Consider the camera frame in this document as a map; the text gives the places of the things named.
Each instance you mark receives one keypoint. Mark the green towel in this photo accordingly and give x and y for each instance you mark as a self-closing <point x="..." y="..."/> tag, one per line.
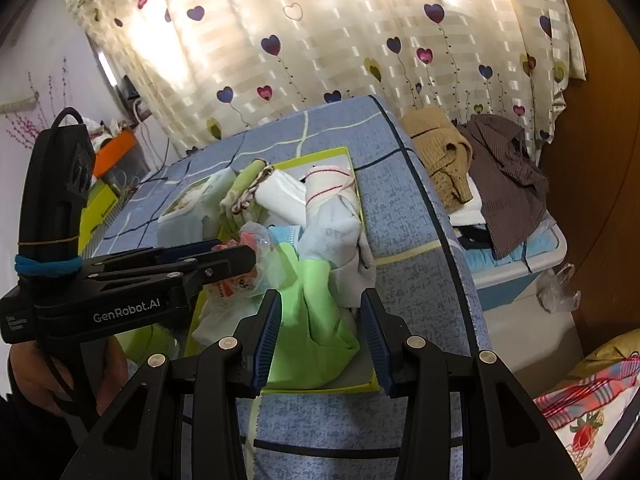
<point x="245" y="180"/>

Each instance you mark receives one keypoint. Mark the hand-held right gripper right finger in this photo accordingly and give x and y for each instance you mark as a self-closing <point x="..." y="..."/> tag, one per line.
<point x="375" y="347"/>

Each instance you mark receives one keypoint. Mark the purple flower branches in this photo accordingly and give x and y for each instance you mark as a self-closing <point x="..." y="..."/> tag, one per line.
<point x="22" y="130"/>

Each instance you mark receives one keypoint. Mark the blue face mask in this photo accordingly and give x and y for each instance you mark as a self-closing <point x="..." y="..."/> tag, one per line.
<point x="285" y="235"/>

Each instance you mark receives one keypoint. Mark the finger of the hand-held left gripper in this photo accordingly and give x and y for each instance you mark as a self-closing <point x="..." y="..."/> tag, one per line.
<point x="200" y="246"/>
<point x="220" y="265"/>

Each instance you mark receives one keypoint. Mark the heart print curtain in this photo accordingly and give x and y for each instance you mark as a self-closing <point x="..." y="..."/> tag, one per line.
<point x="350" y="35"/>

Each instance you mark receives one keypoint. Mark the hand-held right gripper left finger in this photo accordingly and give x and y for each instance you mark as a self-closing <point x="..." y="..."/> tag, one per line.
<point x="267" y="347"/>

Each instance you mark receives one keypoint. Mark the light blue wet wipes pack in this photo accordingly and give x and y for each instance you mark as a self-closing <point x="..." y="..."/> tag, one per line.
<point x="190" y="210"/>

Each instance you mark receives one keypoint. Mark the white towel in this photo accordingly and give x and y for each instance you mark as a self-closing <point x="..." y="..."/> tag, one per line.
<point x="280" y="195"/>

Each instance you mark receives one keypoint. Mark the white box with green edges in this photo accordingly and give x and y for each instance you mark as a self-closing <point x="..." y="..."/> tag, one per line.
<point x="327" y="159"/>

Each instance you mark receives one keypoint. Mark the light blue storage box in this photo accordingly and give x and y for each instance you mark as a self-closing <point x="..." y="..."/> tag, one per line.
<point x="500" y="271"/>

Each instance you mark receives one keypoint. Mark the brown striped shirt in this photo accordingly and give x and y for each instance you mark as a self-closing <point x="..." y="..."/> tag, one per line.
<point x="505" y="175"/>

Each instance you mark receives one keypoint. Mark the tan knit sweater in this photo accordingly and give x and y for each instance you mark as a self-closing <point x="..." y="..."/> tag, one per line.
<point x="435" y="135"/>

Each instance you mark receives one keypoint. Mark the person's left hand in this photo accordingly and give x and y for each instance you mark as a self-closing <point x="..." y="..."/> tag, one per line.
<point x="27" y="375"/>

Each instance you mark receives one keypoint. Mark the clear plastic packet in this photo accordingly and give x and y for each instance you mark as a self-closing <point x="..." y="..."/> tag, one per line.
<point x="235" y="285"/>

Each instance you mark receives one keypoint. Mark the beige bandage roll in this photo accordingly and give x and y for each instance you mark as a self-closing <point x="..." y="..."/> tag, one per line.
<point x="325" y="185"/>

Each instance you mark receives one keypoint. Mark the lime green cardboard box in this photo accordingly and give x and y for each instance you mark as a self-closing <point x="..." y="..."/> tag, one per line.
<point x="97" y="210"/>

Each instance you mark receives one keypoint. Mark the grey sock pair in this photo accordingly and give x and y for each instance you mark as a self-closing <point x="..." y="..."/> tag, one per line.
<point x="335" y="245"/>

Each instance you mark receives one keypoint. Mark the wooden wardrobe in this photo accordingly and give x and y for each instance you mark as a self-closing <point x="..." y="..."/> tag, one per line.
<point x="600" y="160"/>

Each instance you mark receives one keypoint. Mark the light grey cloth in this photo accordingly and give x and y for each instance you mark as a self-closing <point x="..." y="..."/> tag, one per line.
<point x="215" y="321"/>

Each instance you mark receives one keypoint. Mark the green cloth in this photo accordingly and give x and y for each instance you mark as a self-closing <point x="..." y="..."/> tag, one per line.
<point x="315" y="320"/>

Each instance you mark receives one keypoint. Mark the clear plastic bag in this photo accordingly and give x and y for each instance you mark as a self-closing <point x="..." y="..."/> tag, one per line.
<point x="560" y="290"/>

